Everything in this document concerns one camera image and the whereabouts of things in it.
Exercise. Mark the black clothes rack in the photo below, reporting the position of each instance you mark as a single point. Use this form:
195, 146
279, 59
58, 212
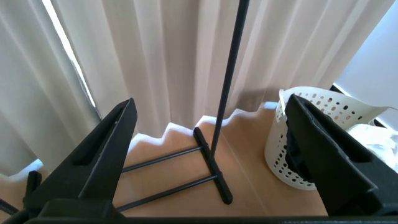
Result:
231, 62

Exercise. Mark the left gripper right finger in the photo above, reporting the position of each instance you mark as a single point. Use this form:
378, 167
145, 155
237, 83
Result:
335, 168

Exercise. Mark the black garment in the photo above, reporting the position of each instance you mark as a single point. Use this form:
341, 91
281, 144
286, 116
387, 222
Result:
293, 155

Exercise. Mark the beige curtain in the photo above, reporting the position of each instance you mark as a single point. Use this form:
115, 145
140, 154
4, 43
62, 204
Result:
171, 46

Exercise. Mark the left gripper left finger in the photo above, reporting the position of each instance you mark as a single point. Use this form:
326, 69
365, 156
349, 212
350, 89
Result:
93, 168

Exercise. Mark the white laundry basket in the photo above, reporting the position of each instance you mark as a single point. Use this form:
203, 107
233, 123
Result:
271, 149

